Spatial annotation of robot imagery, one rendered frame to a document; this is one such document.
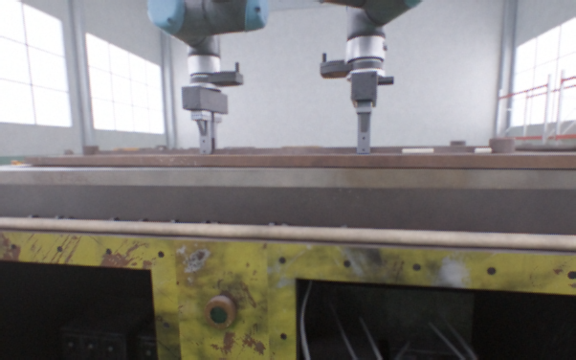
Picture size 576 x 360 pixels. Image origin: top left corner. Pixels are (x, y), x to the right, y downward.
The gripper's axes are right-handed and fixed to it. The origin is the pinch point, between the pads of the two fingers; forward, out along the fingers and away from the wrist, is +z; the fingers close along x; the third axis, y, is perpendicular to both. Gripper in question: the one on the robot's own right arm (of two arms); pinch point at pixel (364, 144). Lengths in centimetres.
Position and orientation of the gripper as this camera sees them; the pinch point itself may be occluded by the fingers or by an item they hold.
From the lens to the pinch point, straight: 62.8
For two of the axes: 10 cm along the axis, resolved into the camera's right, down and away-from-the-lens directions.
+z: 0.1, 9.9, 1.2
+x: 2.8, -1.2, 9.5
